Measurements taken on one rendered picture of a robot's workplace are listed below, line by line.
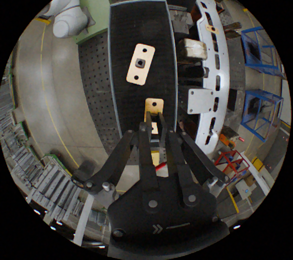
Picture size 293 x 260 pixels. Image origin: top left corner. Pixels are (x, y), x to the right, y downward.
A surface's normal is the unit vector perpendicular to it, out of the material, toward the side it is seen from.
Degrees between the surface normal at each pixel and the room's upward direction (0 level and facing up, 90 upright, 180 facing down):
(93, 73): 0
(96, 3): 42
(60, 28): 49
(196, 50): 0
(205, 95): 0
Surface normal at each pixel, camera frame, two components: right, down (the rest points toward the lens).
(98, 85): -0.01, 0.37
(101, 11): 0.12, 0.88
